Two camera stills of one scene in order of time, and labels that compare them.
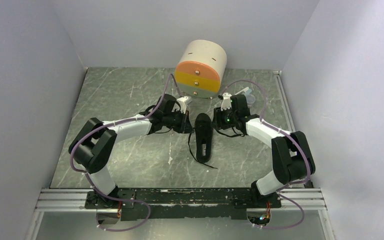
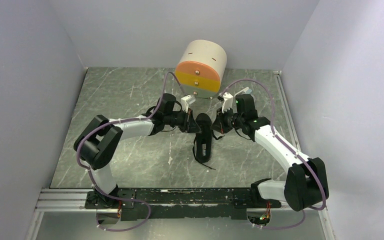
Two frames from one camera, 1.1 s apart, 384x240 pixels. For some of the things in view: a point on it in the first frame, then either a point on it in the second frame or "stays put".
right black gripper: (217, 122) stays put
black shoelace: (242, 135) -> (192, 146)
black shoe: (203, 130) stays put
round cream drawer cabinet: (200, 68) stays put
